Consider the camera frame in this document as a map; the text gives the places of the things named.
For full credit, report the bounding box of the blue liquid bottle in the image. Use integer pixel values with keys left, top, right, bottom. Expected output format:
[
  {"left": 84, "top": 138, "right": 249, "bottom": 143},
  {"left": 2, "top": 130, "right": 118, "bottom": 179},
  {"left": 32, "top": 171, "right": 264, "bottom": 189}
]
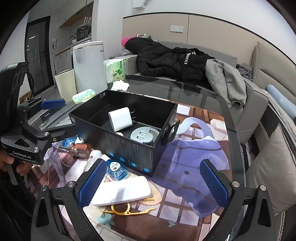
[
  {"left": 101, "top": 154, "right": 128, "bottom": 181},
  {"left": 62, "top": 137, "right": 78, "bottom": 149}
]

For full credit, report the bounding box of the white rectangular device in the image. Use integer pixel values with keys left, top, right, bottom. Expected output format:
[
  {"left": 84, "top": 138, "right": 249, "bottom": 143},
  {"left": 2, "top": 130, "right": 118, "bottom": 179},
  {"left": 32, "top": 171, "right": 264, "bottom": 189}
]
[{"left": 90, "top": 176, "right": 152, "bottom": 206}]

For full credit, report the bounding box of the brown amber bottle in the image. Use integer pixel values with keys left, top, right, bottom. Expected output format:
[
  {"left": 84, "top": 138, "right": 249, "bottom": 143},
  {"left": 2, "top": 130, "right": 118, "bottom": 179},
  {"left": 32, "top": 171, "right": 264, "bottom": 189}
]
[{"left": 59, "top": 143, "right": 92, "bottom": 159}]

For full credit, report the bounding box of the white cylindrical tube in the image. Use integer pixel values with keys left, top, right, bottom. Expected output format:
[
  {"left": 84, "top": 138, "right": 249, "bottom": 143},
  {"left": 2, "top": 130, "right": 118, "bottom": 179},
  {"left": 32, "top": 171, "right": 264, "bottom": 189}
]
[{"left": 83, "top": 150, "right": 102, "bottom": 172}]

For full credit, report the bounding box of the yellow plastic tweezers tool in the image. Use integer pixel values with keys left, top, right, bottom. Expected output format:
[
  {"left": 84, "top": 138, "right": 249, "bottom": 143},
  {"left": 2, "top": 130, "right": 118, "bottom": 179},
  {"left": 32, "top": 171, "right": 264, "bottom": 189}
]
[{"left": 101, "top": 197, "right": 156, "bottom": 215}]

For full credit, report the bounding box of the person's left hand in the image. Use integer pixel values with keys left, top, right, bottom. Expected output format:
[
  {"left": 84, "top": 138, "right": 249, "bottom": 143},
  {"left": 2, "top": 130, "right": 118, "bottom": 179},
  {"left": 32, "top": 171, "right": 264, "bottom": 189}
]
[{"left": 0, "top": 150, "right": 33, "bottom": 176}]

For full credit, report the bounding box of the cream trash bin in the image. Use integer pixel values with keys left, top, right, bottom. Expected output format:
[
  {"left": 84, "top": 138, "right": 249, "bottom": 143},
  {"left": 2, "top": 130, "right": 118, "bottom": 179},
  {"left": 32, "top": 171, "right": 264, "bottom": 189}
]
[{"left": 55, "top": 69, "right": 77, "bottom": 102}]

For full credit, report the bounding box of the black storage box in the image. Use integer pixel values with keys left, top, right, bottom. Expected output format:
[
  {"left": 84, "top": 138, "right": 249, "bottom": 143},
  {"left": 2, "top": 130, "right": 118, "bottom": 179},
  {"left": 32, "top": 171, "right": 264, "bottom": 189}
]
[{"left": 69, "top": 90, "right": 179, "bottom": 176}]

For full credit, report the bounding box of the green pill case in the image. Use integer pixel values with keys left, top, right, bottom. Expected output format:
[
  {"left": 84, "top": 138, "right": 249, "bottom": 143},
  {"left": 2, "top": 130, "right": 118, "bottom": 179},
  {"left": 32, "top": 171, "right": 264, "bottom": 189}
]
[{"left": 72, "top": 89, "right": 96, "bottom": 104}]

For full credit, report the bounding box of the anime printed desk mat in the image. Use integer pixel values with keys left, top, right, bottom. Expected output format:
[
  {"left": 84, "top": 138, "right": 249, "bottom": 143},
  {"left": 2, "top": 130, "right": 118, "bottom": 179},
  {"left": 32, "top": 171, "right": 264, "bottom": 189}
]
[{"left": 30, "top": 101, "right": 233, "bottom": 241}]

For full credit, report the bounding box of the white air purifier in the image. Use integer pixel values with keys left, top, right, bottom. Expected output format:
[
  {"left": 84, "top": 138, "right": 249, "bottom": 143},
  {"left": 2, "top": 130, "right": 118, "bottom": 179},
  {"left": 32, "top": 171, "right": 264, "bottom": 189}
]
[{"left": 72, "top": 41, "right": 107, "bottom": 94}]

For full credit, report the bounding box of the beige cushion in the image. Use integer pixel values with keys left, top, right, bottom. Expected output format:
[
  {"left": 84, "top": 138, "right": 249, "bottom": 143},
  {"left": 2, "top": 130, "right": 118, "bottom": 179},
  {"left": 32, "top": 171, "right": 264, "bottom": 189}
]
[{"left": 246, "top": 125, "right": 295, "bottom": 213}]

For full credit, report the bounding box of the white charger cube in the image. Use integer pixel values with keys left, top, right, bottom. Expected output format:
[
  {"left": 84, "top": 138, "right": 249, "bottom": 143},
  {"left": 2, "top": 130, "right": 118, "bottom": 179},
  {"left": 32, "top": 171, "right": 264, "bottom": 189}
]
[{"left": 108, "top": 107, "right": 132, "bottom": 132}]

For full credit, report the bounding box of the grey sofa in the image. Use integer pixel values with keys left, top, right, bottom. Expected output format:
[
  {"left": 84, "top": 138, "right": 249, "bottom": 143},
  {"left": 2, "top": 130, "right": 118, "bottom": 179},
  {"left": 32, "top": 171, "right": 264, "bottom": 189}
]
[{"left": 124, "top": 37, "right": 268, "bottom": 144}]

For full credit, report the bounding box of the black glass door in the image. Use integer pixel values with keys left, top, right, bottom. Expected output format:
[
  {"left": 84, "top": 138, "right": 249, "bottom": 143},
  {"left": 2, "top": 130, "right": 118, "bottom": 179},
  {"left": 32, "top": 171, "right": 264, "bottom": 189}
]
[{"left": 25, "top": 16, "right": 54, "bottom": 95}]

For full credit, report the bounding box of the crumpled white tissue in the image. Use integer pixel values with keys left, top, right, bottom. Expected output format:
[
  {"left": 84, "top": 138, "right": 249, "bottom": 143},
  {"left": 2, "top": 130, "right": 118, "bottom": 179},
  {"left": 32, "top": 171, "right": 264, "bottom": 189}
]
[{"left": 111, "top": 80, "right": 130, "bottom": 91}]

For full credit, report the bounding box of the green tissue pack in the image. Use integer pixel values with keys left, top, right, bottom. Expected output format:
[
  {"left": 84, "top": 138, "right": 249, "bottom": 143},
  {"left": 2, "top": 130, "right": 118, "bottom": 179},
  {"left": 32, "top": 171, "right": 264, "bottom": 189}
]
[{"left": 104, "top": 58, "right": 125, "bottom": 83}]

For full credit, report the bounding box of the black kitchen appliance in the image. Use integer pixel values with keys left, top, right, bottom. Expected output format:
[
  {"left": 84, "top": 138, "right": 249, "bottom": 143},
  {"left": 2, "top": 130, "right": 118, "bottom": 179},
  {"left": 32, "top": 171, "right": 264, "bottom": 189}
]
[{"left": 76, "top": 25, "right": 91, "bottom": 41}]

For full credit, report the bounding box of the round grey usb hub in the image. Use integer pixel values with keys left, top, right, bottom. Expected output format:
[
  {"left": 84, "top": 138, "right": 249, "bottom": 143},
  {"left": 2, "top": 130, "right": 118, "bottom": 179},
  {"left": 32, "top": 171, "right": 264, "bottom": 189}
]
[{"left": 130, "top": 126, "right": 159, "bottom": 145}]

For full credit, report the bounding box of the light blue pillow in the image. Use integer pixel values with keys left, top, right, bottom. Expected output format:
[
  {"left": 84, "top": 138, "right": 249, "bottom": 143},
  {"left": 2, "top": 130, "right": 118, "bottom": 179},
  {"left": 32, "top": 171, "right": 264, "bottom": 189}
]
[{"left": 266, "top": 84, "right": 295, "bottom": 113}]

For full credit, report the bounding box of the grey hoodie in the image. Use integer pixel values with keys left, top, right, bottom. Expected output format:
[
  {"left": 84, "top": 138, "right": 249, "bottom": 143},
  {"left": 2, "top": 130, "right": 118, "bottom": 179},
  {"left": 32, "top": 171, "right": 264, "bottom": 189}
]
[{"left": 205, "top": 59, "right": 247, "bottom": 108}]

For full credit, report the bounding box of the black puffer jacket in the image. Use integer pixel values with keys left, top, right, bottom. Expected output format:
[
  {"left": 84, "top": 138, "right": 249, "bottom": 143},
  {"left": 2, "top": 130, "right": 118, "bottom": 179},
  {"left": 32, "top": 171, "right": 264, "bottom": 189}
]
[{"left": 125, "top": 37, "right": 213, "bottom": 86}]

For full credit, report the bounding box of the white wall switch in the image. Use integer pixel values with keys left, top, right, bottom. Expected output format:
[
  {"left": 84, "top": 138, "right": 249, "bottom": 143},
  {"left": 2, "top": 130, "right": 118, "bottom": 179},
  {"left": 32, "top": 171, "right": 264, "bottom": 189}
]
[{"left": 170, "top": 25, "right": 184, "bottom": 33}]

